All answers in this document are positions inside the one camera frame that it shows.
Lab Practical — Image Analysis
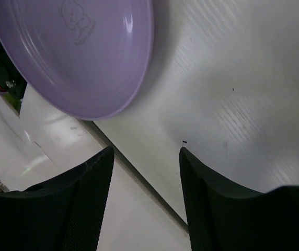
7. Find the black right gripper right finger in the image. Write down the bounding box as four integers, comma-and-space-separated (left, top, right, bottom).
179, 147, 299, 250

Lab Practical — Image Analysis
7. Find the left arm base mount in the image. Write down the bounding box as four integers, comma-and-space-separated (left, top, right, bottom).
0, 42, 27, 110

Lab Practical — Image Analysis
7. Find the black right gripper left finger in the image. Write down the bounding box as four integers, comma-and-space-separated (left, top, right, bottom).
0, 147, 114, 250

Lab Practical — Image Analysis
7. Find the purple round plate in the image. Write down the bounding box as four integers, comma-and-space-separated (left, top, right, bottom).
0, 1, 154, 120

